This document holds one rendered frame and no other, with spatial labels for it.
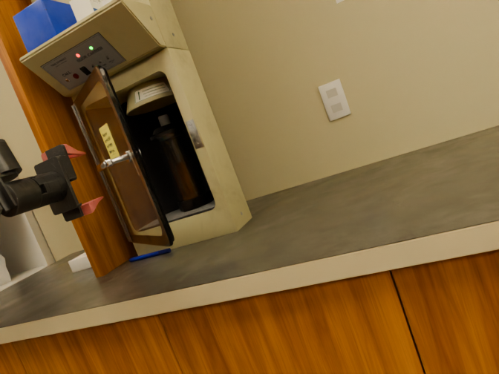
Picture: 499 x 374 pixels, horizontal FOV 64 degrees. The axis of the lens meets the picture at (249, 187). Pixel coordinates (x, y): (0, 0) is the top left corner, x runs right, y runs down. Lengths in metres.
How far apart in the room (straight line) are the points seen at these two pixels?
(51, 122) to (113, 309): 0.54
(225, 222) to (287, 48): 0.62
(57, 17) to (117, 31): 0.16
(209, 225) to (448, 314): 0.58
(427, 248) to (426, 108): 0.74
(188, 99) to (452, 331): 0.71
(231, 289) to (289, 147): 0.75
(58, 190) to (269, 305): 0.43
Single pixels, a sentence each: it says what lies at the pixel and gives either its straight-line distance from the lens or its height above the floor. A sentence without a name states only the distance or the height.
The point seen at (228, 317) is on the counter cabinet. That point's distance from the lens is 0.77.
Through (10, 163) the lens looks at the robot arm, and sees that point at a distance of 0.77.
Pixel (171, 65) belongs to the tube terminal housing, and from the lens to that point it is 1.00.
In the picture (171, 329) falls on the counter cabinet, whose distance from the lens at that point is 0.85.
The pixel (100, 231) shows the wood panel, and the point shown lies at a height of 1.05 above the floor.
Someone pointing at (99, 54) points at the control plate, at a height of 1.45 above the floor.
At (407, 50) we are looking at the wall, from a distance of 1.30.
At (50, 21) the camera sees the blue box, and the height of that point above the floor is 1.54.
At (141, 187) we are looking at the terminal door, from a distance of 0.88.
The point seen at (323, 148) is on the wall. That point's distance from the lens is 1.33.
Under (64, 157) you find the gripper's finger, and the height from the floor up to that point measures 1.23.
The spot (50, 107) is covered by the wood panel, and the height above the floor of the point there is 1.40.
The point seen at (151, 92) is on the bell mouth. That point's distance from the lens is 1.06.
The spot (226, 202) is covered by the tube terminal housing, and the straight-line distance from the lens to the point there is 0.98.
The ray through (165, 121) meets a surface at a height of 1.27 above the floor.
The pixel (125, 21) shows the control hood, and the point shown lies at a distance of 0.97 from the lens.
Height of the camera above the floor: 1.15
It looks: 7 degrees down
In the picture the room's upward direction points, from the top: 21 degrees counter-clockwise
